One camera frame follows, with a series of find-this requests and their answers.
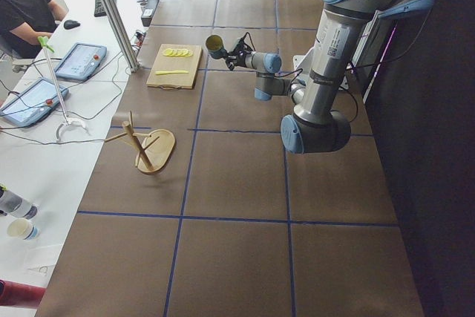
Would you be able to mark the black computer mouse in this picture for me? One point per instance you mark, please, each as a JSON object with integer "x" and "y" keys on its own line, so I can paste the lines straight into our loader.
{"x": 70, "y": 24}

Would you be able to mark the aluminium frame column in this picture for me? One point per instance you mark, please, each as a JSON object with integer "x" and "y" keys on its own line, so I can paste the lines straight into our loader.
{"x": 122, "y": 38}

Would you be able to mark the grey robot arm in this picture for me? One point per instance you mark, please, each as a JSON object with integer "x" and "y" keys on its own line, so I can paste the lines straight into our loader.
{"x": 314, "y": 126}

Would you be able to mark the teach pendant far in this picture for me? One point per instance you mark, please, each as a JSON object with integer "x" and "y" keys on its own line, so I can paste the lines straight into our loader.
{"x": 80, "y": 62}

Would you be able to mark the teach pendant near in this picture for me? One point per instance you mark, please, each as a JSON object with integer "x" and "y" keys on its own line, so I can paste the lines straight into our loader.
{"x": 32, "y": 105}

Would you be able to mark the paper cup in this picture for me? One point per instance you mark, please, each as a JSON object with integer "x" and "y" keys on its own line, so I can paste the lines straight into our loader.
{"x": 23, "y": 229}

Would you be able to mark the teach pendant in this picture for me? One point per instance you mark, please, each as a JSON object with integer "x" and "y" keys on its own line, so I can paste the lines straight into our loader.
{"x": 80, "y": 62}
{"x": 32, "y": 105}

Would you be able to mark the plastic water bottle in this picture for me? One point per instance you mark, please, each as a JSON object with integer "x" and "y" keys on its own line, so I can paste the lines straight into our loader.
{"x": 15, "y": 205}

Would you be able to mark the bamboo cutting board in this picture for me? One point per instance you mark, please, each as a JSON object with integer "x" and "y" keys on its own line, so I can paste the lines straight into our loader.
{"x": 169, "y": 63}

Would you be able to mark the grabber reacher tool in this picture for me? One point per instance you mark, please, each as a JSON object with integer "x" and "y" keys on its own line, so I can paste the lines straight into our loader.
{"x": 68, "y": 122}

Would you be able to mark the wooden mug tree rack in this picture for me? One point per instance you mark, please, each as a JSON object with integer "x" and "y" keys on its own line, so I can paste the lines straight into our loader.
{"x": 153, "y": 149}

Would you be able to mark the dark teal ribbed mug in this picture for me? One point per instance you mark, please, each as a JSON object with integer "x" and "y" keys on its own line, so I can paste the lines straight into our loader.
{"x": 215, "y": 47}

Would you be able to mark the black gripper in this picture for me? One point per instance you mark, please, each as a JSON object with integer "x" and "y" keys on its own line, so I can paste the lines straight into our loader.
{"x": 238, "y": 59}

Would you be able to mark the yellow plastic knife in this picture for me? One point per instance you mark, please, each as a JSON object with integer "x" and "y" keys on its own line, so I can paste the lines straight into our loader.
{"x": 162, "y": 73}

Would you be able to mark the person in black shirt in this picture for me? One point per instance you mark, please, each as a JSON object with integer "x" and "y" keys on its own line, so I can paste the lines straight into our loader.
{"x": 24, "y": 21}

